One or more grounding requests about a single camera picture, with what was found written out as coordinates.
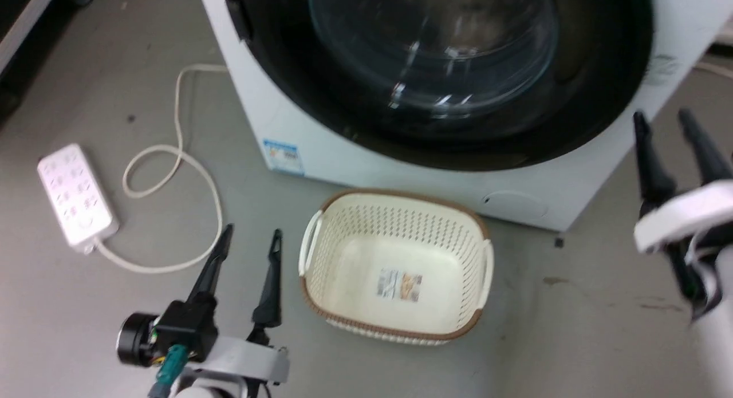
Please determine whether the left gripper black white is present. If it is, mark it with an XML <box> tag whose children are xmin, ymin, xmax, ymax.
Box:
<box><xmin>116</xmin><ymin>223</ymin><xmax>290</xmax><ymax>387</ymax></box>

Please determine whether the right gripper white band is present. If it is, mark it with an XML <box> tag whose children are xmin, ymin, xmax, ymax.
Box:
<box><xmin>632</xmin><ymin>108</ymin><xmax>733</xmax><ymax>322</ymax></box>

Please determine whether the black round glass washer door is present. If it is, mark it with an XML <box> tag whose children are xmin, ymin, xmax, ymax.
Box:
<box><xmin>224</xmin><ymin>0</ymin><xmax>655</xmax><ymax>172</ymax></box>

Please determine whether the white front-load washing machine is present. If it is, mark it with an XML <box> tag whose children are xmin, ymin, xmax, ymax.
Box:
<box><xmin>195</xmin><ymin>0</ymin><xmax>733</xmax><ymax>233</ymax></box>

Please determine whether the blue energy label sticker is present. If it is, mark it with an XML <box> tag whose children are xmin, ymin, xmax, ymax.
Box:
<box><xmin>262</xmin><ymin>137</ymin><xmax>306</xmax><ymax>176</ymax></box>

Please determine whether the cream laundry basket brown rim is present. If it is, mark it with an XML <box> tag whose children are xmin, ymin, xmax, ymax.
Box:
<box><xmin>297</xmin><ymin>189</ymin><xmax>495</xmax><ymax>346</ymax></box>

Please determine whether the white power strip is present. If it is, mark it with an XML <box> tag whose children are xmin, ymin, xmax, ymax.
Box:
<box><xmin>37</xmin><ymin>143</ymin><xmax>120</xmax><ymax>255</ymax></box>

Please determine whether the dark cabinet with white edge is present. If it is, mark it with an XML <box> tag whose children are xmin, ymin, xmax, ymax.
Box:
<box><xmin>0</xmin><ymin>0</ymin><xmax>62</xmax><ymax>127</ymax></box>

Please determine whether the beige hose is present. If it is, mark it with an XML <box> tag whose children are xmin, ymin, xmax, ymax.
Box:
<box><xmin>692</xmin><ymin>59</ymin><xmax>733</xmax><ymax>81</ymax></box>

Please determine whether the green plug cable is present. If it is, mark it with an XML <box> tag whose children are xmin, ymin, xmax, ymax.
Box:
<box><xmin>147</xmin><ymin>344</ymin><xmax>189</xmax><ymax>398</ymax></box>

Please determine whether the white power strip cable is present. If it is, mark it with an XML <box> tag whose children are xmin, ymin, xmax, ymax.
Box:
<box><xmin>93</xmin><ymin>63</ymin><xmax>230</xmax><ymax>274</ymax></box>

